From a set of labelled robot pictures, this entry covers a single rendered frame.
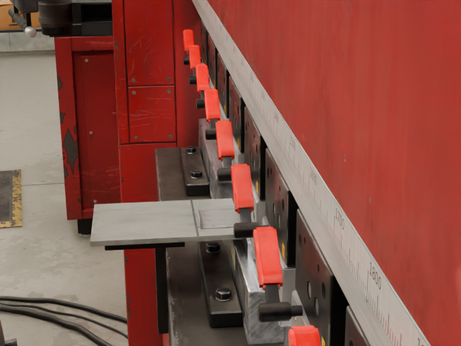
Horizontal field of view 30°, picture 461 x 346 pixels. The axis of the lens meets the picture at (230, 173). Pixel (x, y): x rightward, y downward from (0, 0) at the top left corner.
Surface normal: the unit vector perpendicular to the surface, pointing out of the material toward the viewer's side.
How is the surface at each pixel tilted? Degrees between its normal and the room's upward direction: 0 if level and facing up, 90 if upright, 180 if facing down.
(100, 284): 0
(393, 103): 90
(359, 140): 90
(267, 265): 39
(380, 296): 90
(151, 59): 90
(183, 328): 0
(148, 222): 0
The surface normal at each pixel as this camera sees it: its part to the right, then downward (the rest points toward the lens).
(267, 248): 0.07, -0.54
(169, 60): 0.11, 0.32
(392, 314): -0.99, 0.04
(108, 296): 0.00, -0.95
